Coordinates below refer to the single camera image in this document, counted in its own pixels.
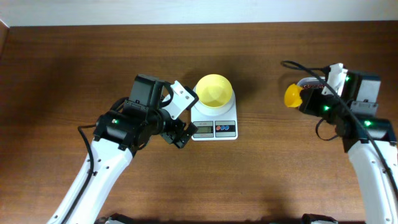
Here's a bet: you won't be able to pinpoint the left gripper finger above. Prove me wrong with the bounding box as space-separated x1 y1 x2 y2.
185 123 198 138
173 131 190 149

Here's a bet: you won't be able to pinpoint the red beans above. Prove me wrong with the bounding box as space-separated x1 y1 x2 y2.
302 84 324 90

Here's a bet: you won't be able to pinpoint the yellow measuring scoop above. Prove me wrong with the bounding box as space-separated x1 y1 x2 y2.
284 84 303 108

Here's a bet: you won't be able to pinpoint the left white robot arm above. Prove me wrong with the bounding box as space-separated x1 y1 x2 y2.
49 74 199 223

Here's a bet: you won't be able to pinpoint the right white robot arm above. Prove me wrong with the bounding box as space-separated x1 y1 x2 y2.
285 69 397 223

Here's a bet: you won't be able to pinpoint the white digital kitchen scale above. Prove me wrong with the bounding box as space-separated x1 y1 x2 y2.
190 91 238 141

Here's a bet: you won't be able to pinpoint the yellow plastic bowl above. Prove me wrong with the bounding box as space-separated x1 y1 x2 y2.
195 74 233 108

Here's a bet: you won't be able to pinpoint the clear plastic food container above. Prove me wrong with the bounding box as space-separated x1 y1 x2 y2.
297 77 323 87

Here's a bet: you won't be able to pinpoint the right black cable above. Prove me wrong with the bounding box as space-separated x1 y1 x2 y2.
280 60 398 200

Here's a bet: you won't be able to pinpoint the black cable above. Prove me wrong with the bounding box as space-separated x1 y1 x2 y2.
58 96 131 224
280 60 398 200

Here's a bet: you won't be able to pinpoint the left black cable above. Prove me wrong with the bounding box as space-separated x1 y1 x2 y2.
58 96 131 224

